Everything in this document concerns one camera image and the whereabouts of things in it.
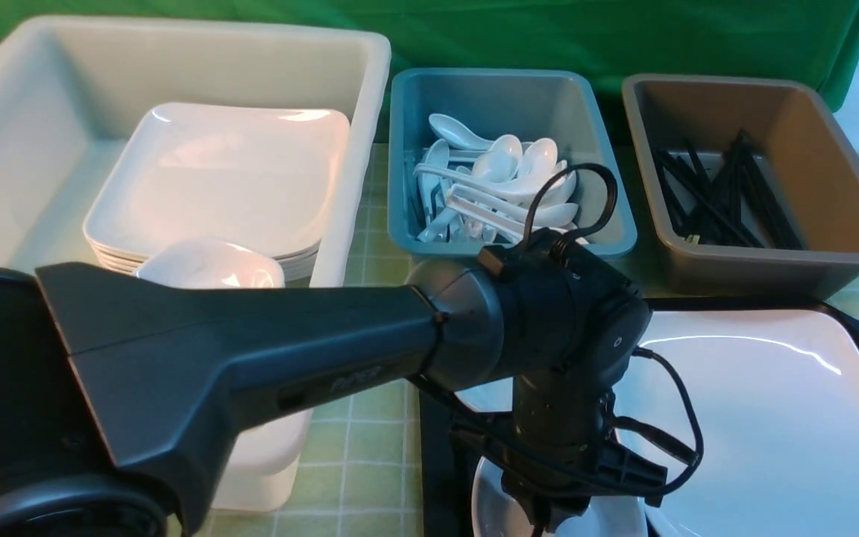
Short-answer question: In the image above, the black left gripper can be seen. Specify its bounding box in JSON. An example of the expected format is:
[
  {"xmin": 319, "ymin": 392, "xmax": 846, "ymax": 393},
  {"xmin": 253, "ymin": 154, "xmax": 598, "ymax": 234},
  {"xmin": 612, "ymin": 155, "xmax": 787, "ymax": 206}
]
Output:
[{"xmin": 450, "ymin": 421, "xmax": 669, "ymax": 530}]

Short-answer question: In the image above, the white small dish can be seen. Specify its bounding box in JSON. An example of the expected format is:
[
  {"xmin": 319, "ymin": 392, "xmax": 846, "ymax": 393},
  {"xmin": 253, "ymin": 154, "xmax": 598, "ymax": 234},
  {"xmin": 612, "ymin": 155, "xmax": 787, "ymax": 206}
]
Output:
[
  {"xmin": 471, "ymin": 458, "xmax": 648, "ymax": 536},
  {"xmin": 454, "ymin": 377, "xmax": 514, "ymax": 412}
]

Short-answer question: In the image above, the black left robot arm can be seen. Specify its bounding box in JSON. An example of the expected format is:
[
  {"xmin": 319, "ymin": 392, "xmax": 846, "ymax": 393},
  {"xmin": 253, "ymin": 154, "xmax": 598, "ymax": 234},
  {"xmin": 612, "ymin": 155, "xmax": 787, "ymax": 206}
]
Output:
[{"xmin": 0, "ymin": 229, "xmax": 670, "ymax": 536}]

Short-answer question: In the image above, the large white square plate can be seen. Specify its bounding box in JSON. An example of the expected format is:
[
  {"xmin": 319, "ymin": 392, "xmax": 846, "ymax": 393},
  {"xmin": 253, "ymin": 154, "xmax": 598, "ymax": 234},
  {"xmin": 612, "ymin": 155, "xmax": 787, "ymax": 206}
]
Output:
[{"xmin": 641, "ymin": 310, "xmax": 859, "ymax": 536}]

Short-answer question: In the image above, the black serving tray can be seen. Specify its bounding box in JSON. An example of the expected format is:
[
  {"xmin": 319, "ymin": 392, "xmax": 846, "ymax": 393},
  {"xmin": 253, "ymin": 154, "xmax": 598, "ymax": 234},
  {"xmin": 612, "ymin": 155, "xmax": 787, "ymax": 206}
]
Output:
[{"xmin": 405, "ymin": 296, "xmax": 859, "ymax": 536}]

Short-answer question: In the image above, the pile of white soup spoons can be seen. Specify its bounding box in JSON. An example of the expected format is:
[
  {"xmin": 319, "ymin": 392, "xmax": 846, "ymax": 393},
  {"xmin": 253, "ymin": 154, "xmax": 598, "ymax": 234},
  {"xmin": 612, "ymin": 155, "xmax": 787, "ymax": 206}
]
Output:
[{"xmin": 415, "ymin": 113, "xmax": 569, "ymax": 223}]

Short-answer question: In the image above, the pile of black chopsticks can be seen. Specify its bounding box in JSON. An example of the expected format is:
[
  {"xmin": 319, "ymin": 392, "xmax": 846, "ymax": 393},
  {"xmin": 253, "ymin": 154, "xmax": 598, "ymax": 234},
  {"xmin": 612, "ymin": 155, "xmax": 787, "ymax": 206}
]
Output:
[{"xmin": 652, "ymin": 129, "xmax": 807, "ymax": 251}]

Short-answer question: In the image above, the teal plastic bin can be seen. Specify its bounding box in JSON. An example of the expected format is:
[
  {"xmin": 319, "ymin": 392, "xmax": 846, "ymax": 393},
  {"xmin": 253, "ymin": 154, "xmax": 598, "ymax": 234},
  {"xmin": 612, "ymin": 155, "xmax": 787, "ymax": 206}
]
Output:
[{"xmin": 388, "ymin": 67, "xmax": 638, "ymax": 271}]

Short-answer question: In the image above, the brown plastic bin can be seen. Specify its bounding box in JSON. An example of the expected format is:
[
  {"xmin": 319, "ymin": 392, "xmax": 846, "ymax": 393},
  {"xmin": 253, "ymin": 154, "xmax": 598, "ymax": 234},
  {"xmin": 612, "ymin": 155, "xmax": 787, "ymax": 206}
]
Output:
[{"xmin": 623, "ymin": 74, "xmax": 859, "ymax": 299}]

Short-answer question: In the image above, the stack of white square plates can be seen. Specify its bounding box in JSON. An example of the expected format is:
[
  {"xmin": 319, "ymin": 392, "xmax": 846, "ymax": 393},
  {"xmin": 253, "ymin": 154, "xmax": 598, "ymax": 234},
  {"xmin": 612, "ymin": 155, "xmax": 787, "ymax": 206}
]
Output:
[{"xmin": 83, "ymin": 102, "xmax": 350, "ymax": 280}]

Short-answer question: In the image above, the stack of white small bowls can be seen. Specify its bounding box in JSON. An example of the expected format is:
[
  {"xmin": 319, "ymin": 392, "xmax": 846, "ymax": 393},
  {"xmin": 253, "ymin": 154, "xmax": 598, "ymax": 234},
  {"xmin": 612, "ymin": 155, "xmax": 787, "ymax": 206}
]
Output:
[{"xmin": 133, "ymin": 238, "xmax": 286, "ymax": 289}]

